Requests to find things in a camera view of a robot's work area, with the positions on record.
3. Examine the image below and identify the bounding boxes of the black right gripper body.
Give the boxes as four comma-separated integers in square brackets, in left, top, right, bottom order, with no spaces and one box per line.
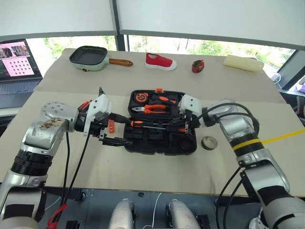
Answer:
[181,110,200,135]

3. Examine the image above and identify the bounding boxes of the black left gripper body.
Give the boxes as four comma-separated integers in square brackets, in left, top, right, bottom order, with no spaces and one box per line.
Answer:
[89,114,115,144]

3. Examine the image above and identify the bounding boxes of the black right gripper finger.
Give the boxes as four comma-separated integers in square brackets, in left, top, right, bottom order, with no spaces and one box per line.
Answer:
[166,124,187,133]
[169,116,185,127]

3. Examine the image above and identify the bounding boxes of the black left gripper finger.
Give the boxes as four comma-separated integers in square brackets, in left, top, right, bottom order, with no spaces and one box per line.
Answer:
[102,137,133,147]
[109,114,132,125]

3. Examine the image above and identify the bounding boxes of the orange black handle screwdriver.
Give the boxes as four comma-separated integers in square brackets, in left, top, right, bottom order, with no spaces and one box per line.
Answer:
[130,120,167,131]

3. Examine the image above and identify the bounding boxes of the black tool case orange latch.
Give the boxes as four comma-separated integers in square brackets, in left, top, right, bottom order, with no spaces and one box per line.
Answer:
[123,88,198,156]

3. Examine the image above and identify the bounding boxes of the grey tape roll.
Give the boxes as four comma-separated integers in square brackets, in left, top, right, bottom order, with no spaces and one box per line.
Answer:
[201,135,218,151]

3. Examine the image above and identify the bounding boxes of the orange black stubby tool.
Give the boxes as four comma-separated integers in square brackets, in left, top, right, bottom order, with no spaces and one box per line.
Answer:
[150,94,177,105]

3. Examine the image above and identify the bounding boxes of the orange black tape measure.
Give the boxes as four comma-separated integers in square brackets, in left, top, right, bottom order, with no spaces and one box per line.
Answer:
[133,92,150,103]

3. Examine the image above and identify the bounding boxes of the beige table cover sheet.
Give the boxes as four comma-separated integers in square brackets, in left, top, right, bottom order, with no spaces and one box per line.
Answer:
[33,47,288,104]
[0,92,305,198]

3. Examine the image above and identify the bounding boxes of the red black tape measure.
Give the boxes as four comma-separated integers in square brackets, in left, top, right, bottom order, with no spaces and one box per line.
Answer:
[192,59,205,73]

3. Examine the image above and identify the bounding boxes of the red white slip-on shoe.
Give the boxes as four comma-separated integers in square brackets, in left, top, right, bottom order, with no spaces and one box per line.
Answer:
[145,52,178,72]

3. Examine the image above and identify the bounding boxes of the green square frying pan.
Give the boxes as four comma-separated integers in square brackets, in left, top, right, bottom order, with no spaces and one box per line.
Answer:
[69,45,133,73]

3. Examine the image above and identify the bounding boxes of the silver rounded robot leg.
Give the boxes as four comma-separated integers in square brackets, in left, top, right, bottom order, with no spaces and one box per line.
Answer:
[108,198,136,229]
[166,199,202,229]

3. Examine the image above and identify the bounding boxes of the cream cylindrical roll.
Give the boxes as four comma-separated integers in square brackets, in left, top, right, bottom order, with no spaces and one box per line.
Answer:
[223,54,264,73]

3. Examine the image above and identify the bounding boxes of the yellow tape strip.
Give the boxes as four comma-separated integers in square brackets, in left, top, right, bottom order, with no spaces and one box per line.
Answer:
[262,128,305,145]

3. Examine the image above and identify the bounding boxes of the white roller blind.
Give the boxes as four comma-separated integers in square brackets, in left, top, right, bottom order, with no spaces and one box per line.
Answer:
[0,0,118,42]
[116,0,305,51]

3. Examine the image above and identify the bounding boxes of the open grey laptop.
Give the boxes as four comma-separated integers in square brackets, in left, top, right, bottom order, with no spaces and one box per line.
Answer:
[0,39,43,109]

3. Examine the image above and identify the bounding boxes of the dark office chair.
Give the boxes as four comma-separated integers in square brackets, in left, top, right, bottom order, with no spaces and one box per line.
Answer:
[294,95,305,125]

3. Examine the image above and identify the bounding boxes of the dark framed monitor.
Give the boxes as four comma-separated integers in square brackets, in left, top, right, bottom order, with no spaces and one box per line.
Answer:
[277,50,305,91]

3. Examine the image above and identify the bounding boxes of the white sneaker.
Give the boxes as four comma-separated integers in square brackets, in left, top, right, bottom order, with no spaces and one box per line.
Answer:
[249,207,271,229]

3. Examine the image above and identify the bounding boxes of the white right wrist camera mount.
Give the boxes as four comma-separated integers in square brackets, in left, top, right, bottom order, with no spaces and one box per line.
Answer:
[178,94,203,117]

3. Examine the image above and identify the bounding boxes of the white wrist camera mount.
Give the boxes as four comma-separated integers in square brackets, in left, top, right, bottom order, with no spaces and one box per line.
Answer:
[83,94,112,137]
[178,94,203,117]

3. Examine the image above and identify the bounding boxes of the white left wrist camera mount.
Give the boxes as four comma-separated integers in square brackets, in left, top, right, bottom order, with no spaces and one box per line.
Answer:
[83,94,112,137]

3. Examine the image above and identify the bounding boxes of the orange handled pliers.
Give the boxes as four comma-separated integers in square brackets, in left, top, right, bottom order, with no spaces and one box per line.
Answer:
[131,104,167,115]

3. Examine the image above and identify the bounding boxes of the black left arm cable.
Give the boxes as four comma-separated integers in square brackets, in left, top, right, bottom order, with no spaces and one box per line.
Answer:
[62,131,71,208]
[62,87,107,210]

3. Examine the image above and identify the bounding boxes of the dark table frame bar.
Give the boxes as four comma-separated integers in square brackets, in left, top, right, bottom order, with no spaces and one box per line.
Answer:
[42,187,88,201]

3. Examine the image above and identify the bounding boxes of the dark window frame post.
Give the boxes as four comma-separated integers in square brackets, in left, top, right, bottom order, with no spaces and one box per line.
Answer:
[111,0,131,52]

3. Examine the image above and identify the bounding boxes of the thin white cable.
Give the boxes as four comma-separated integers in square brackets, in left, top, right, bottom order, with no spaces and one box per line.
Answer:
[145,192,163,229]

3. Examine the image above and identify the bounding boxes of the red cable tie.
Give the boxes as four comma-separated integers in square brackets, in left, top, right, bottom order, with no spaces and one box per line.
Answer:
[47,204,68,229]

